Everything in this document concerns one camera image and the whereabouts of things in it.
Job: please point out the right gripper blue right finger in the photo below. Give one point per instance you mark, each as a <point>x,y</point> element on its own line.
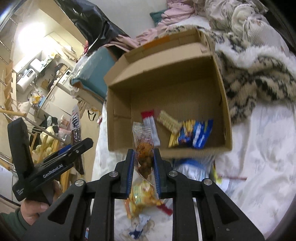
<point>157,171</point>

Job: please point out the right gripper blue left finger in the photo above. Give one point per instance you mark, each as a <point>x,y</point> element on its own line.
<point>129,171</point>

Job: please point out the clear brown snack packet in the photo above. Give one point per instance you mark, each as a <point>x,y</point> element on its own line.
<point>144,157</point>

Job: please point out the yellow bread snack packet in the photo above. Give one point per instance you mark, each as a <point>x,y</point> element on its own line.
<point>142,195</point>

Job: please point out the large blue white snack bag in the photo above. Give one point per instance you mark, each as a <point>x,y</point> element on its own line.
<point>200,169</point>

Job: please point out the cracker biscuit packet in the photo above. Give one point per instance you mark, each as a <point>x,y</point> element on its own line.
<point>169,122</point>

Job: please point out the blue yellow snack packet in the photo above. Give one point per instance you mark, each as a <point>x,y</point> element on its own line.
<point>193,134</point>

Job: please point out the small white blue candy stick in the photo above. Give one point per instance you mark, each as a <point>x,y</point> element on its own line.
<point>143,221</point>

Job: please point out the operator left hand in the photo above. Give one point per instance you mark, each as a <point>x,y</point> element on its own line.
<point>30,210</point>

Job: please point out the yellow wooden rack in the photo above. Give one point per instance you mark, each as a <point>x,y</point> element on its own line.
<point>43,145</point>

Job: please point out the white kitchen cabinet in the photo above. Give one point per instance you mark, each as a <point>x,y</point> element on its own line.
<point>57,104</point>

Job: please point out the open brown cardboard box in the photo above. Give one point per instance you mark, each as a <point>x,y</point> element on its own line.
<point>178,74</point>

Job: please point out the white floral bear bedsheet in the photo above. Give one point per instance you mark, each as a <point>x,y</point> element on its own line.
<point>264,153</point>

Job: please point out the teal cushioned chair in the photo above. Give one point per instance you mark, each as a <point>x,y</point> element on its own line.
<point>89,72</point>

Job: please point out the white washing machine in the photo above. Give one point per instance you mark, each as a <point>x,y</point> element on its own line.
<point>64,82</point>

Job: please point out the white kitchen appliance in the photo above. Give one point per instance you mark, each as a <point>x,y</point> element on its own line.
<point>26,80</point>

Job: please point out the black beige fuzzy blanket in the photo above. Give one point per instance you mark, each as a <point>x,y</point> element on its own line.
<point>249,72</point>

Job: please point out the teal pillow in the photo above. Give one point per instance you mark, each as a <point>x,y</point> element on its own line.
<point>157,16</point>

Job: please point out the black plastic bag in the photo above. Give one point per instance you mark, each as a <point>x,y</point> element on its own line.
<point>91,21</point>

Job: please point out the pink crumpled clothes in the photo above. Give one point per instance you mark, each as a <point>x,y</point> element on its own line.
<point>176,12</point>

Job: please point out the beige crumpled quilt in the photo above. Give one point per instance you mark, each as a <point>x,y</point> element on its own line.
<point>230,15</point>

